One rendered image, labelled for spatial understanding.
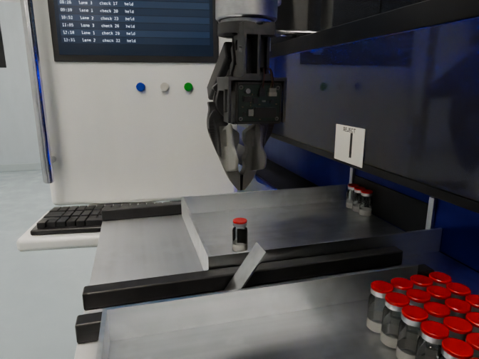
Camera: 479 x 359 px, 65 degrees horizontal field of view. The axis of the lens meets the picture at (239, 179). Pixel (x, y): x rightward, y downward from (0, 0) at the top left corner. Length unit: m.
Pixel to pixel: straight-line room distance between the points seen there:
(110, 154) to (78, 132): 0.10
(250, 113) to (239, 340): 0.24
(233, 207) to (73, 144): 0.50
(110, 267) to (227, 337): 0.22
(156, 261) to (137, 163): 0.54
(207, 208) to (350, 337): 0.40
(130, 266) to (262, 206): 0.31
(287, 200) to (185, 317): 0.42
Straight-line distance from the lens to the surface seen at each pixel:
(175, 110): 1.02
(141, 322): 0.39
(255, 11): 0.47
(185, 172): 1.04
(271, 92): 0.45
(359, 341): 0.40
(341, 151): 0.66
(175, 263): 0.53
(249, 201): 0.73
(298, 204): 0.77
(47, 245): 0.90
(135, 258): 0.56
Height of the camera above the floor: 1.11
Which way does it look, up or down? 14 degrees down
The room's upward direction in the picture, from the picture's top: straight up
